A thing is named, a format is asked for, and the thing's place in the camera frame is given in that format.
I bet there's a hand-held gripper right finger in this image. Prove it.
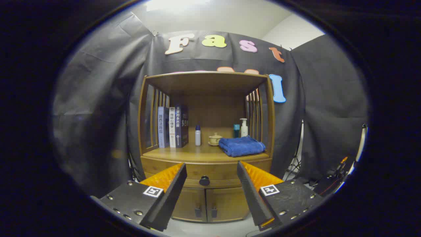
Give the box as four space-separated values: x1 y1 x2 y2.
237 161 324 231

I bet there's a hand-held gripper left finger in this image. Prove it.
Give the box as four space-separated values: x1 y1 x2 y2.
99 162 187 232

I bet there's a wooden drawer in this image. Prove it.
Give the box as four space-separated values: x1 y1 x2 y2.
141 156 273 189

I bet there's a wooden cabinet door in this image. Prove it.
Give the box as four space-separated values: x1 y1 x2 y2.
171 188 208 223
206 187 249 223

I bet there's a wooden countertop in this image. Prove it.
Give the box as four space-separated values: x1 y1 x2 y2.
142 140 271 163

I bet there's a wooden cabinet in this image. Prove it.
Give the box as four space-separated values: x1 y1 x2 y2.
137 71 276 223

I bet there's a blue folded towel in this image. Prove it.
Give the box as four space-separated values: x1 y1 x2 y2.
218 136 266 157

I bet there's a white book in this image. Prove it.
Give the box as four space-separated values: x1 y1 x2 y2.
169 106 176 148

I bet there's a white pump bottle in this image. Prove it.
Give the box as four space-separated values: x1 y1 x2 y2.
239 118 249 138

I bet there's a beige lidded teacup with saucer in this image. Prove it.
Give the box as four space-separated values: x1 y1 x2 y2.
208 132 223 146

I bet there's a pale blue book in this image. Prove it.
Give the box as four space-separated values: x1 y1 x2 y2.
158 106 170 148

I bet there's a dark blue book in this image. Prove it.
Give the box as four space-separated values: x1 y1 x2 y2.
175 105 189 148

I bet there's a black device with orange tip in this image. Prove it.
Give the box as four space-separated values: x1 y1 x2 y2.
312 156 357 196

